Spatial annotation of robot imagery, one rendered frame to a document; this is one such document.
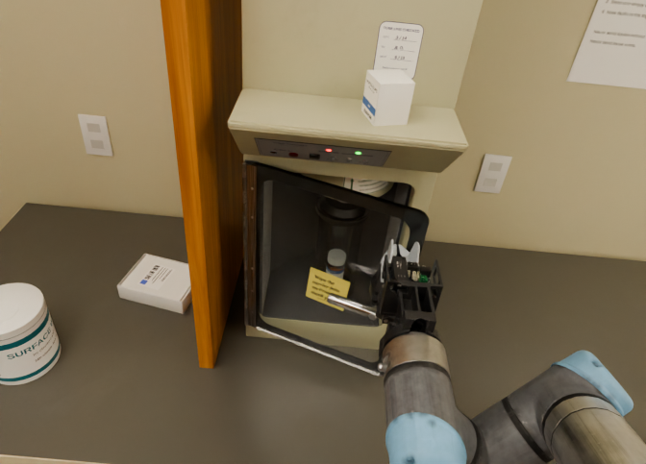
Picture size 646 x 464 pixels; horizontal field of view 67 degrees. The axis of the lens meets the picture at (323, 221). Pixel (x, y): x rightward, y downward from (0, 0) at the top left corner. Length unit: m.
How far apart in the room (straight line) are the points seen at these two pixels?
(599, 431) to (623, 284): 1.07
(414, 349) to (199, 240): 0.41
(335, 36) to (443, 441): 0.52
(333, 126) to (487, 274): 0.83
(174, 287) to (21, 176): 0.62
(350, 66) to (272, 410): 0.65
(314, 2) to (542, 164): 0.86
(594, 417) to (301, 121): 0.47
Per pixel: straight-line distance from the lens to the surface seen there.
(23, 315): 1.05
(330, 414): 1.02
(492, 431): 0.60
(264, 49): 0.75
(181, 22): 0.66
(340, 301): 0.83
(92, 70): 1.35
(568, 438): 0.53
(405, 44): 0.74
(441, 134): 0.69
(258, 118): 0.68
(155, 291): 1.18
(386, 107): 0.68
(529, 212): 1.49
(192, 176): 0.75
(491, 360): 1.19
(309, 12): 0.72
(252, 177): 0.82
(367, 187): 0.87
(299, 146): 0.71
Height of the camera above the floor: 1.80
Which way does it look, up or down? 37 degrees down
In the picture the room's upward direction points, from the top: 6 degrees clockwise
